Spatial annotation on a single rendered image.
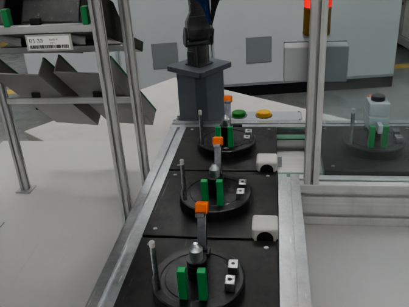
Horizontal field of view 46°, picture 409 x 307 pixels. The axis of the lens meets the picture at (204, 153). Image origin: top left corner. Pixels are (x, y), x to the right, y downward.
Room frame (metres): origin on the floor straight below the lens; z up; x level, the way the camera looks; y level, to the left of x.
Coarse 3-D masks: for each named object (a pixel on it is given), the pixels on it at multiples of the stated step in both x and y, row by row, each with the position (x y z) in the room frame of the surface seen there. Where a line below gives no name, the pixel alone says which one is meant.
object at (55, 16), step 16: (32, 0) 0.96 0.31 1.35; (48, 0) 0.95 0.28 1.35; (64, 0) 0.94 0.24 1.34; (80, 0) 0.93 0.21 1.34; (32, 16) 0.95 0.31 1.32; (48, 16) 0.94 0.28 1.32; (64, 16) 0.93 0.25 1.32; (80, 16) 0.92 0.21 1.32; (112, 16) 1.03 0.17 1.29; (80, 32) 0.98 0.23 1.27; (112, 32) 1.02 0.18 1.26
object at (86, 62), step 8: (24, 56) 4.07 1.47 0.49; (32, 56) 4.05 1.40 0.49; (40, 56) 4.05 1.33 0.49; (48, 56) 4.05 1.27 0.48; (56, 56) 4.05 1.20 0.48; (64, 56) 4.05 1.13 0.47; (72, 56) 4.05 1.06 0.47; (80, 56) 4.05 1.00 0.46; (88, 56) 4.05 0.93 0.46; (112, 56) 4.05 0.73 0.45; (32, 64) 4.05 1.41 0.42; (40, 64) 4.05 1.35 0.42; (72, 64) 4.05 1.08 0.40; (80, 64) 4.05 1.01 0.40; (88, 64) 4.05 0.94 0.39; (96, 64) 4.05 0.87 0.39; (32, 72) 4.05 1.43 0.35
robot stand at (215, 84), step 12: (216, 60) 1.49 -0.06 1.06; (180, 72) 1.42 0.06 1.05; (192, 72) 1.38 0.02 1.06; (204, 72) 1.38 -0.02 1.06; (216, 72) 1.42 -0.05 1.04; (180, 84) 1.44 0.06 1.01; (192, 84) 1.40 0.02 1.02; (204, 84) 1.39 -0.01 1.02; (216, 84) 1.42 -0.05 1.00; (180, 96) 1.44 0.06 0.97; (192, 96) 1.40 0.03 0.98; (204, 96) 1.39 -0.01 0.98; (216, 96) 1.42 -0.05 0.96; (180, 108) 1.44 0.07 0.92; (192, 108) 1.40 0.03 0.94; (204, 108) 1.39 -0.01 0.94; (216, 108) 1.42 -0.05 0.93; (180, 120) 1.45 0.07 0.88; (192, 120) 1.41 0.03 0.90; (204, 120) 1.39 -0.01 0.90; (216, 120) 1.42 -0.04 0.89
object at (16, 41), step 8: (0, 0) 0.96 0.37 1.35; (8, 0) 0.96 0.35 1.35; (16, 0) 0.98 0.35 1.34; (0, 8) 0.95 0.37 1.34; (16, 8) 0.98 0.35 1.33; (0, 16) 0.94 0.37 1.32; (16, 16) 0.97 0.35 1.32; (0, 24) 0.94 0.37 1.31; (16, 24) 0.97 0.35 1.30; (0, 40) 1.09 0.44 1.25; (8, 40) 1.08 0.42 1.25; (16, 40) 1.07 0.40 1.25; (24, 40) 1.06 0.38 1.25
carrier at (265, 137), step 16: (192, 128) 1.17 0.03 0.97; (208, 128) 1.16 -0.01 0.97; (224, 128) 1.04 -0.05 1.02; (240, 128) 1.15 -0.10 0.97; (256, 128) 1.14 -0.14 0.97; (272, 128) 1.14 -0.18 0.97; (192, 144) 1.07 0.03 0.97; (208, 144) 1.02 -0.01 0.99; (224, 144) 1.02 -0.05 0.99; (240, 144) 1.01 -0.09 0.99; (256, 144) 1.05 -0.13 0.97; (272, 144) 1.04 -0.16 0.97; (176, 160) 0.99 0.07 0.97; (192, 160) 0.98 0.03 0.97; (208, 160) 0.98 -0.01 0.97; (224, 160) 0.97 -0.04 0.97; (240, 160) 0.97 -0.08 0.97; (256, 160) 0.93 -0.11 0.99; (272, 160) 0.92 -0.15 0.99
